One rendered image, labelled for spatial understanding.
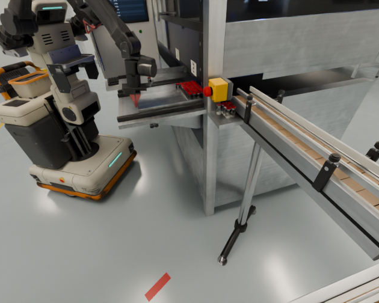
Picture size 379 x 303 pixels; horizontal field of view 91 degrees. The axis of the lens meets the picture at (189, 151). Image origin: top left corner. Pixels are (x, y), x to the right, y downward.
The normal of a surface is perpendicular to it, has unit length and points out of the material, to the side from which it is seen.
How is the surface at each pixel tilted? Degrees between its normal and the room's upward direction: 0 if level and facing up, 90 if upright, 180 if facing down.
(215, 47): 90
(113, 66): 90
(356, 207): 90
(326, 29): 90
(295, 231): 0
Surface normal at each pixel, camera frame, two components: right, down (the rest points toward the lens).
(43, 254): -0.05, -0.77
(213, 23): 0.29, 0.59
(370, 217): -0.96, 0.21
